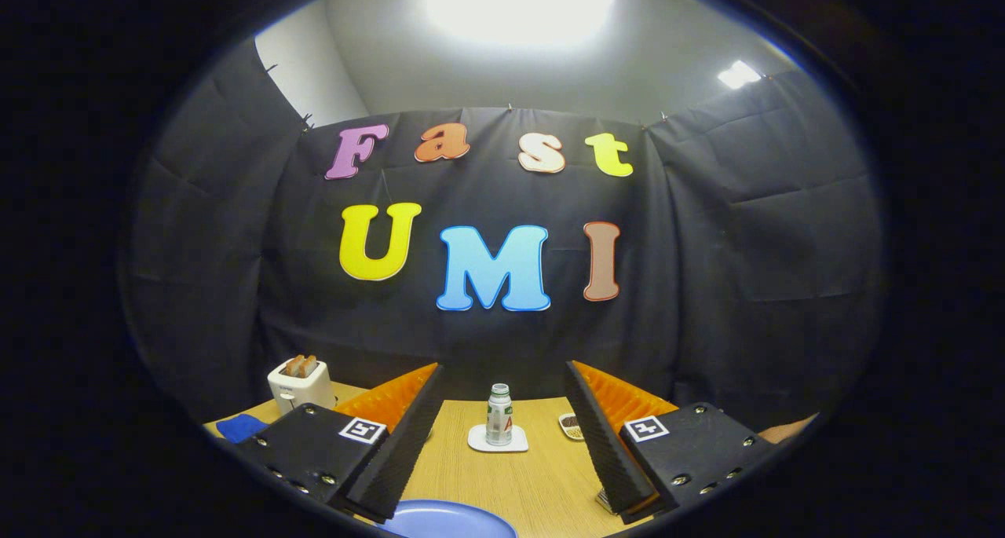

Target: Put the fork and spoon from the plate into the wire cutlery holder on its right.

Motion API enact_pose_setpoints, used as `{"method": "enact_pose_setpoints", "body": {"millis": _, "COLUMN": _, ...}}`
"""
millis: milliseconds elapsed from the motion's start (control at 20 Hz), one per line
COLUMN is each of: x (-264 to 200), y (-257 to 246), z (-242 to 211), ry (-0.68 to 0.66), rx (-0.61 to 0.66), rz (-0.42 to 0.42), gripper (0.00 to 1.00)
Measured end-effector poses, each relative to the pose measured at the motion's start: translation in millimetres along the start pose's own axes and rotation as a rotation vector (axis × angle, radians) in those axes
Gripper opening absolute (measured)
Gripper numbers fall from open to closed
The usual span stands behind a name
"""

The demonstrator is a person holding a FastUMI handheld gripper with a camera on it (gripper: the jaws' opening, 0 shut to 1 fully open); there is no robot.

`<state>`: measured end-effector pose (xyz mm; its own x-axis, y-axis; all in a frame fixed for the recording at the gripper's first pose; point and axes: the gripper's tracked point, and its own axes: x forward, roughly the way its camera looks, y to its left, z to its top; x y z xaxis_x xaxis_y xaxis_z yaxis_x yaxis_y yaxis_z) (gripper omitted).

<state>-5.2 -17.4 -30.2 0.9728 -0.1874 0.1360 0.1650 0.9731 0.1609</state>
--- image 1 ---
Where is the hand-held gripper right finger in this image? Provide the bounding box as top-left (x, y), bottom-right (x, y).
top-left (564, 360), bottom-right (786, 523)

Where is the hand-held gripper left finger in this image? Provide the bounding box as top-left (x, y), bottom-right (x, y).
top-left (236, 363), bottom-right (445, 525)

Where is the white coaster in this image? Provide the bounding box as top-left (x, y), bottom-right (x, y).
top-left (467, 423), bottom-right (529, 453)

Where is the blue round plate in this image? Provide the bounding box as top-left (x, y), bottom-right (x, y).
top-left (381, 500), bottom-right (519, 538)

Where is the white toaster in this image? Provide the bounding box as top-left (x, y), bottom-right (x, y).
top-left (267, 357), bottom-right (337, 415)

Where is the blue folded cloth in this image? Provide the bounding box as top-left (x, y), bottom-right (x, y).
top-left (216, 413), bottom-right (272, 445)

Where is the small ceiling light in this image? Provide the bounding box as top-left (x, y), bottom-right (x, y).
top-left (717, 60), bottom-right (762, 90)

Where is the large ceiling light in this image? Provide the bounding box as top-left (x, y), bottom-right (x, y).
top-left (424, 0), bottom-right (617, 48)

